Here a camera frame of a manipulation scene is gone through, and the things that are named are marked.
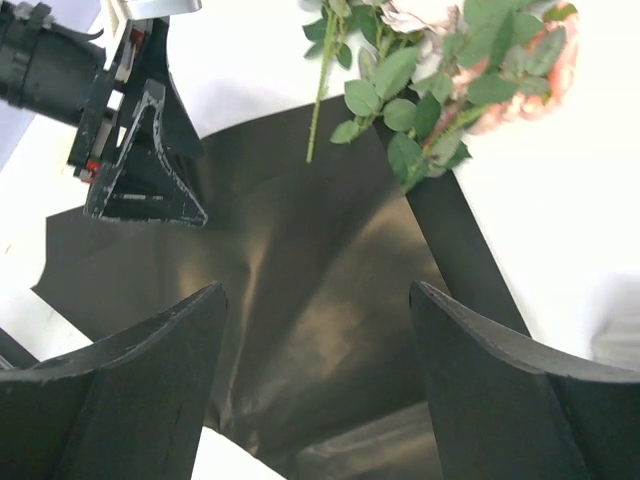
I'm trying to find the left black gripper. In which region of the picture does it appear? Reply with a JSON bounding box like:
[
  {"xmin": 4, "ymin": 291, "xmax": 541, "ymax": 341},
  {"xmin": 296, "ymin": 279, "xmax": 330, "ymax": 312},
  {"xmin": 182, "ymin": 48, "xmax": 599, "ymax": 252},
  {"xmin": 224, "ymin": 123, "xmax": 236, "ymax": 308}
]
[{"xmin": 1, "ymin": 1, "xmax": 208, "ymax": 227}]

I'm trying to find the pink artificial flower bouquet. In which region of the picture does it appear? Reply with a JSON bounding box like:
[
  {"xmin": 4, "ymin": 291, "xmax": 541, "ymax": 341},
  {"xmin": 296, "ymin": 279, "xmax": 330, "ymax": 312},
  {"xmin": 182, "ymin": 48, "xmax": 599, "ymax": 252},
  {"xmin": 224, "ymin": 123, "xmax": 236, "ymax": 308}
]
[{"xmin": 303, "ymin": 1, "xmax": 579, "ymax": 191}]

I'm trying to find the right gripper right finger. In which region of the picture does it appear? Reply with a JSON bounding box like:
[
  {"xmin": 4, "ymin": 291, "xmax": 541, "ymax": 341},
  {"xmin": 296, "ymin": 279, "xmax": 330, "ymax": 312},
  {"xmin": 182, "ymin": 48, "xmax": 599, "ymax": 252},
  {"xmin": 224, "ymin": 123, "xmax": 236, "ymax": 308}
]
[{"xmin": 410, "ymin": 282, "xmax": 639, "ymax": 479}]

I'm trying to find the black wrapping paper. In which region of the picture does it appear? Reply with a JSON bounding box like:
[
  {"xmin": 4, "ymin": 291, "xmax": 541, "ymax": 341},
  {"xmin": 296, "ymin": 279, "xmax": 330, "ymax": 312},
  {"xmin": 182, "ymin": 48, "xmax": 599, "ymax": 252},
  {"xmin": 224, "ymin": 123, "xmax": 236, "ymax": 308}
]
[{"xmin": 35, "ymin": 98, "xmax": 525, "ymax": 479}]

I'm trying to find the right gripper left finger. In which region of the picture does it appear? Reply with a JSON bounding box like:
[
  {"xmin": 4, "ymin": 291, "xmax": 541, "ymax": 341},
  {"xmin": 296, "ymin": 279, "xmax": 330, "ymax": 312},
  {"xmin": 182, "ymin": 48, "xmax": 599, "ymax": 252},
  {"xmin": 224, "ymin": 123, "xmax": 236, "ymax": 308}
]
[{"xmin": 1, "ymin": 283, "xmax": 227, "ymax": 479}]

